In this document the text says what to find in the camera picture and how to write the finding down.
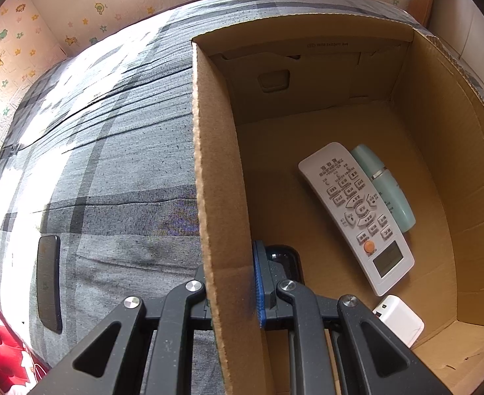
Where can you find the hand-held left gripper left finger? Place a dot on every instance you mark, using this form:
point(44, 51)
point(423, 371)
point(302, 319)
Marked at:
point(184, 308)

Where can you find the cardboard box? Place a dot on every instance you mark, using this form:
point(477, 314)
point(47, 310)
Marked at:
point(307, 103)

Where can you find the teal cosmetic bottle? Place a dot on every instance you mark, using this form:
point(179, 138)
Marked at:
point(394, 201)

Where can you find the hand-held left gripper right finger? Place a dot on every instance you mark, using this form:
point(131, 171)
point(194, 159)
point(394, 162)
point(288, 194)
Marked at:
point(260, 288)

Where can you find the grey plaid bed sheet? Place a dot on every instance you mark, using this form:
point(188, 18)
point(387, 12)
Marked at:
point(122, 152)

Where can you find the black phone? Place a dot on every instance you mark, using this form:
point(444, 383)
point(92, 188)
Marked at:
point(49, 284)

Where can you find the white cabinet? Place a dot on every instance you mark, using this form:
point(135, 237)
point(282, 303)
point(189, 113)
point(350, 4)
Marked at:
point(472, 28)

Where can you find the black glossy case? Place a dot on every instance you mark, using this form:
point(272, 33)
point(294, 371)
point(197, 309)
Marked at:
point(289, 261)

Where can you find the white remote control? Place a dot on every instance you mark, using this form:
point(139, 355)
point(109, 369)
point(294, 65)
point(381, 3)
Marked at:
point(357, 214)

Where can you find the white charger adapter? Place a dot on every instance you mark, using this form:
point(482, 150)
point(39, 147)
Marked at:
point(398, 321)

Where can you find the red printed blanket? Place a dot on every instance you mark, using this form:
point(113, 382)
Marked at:
point(3, 345)

